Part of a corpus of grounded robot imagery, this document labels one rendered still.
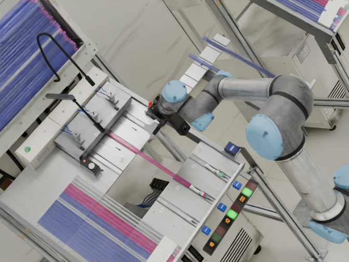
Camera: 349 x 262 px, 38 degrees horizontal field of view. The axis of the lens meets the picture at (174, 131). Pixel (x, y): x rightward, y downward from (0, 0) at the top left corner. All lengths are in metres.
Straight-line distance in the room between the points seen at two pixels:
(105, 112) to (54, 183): 0.35
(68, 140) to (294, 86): 1.00
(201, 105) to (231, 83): 0.13
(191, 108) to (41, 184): 0.73
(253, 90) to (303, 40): 1.27
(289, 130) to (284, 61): 1.40
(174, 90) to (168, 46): 2.56
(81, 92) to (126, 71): 1.87
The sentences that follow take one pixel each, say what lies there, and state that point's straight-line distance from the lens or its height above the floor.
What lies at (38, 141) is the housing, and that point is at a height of 1.25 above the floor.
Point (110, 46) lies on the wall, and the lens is 3.90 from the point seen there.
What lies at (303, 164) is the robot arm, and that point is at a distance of 1.43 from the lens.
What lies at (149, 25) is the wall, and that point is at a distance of 4.11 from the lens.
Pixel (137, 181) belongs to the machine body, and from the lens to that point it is 2.59.
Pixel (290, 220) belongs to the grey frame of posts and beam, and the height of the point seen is 0.31.
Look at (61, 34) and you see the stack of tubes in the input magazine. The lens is 2.07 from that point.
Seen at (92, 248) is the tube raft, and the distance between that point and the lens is 1.93.
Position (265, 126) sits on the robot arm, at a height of 1.18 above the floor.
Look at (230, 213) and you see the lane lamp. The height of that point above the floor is 0.66.
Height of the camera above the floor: 1.93
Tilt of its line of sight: 29 degrees down
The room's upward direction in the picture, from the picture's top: 40 degrees counter-clockwise
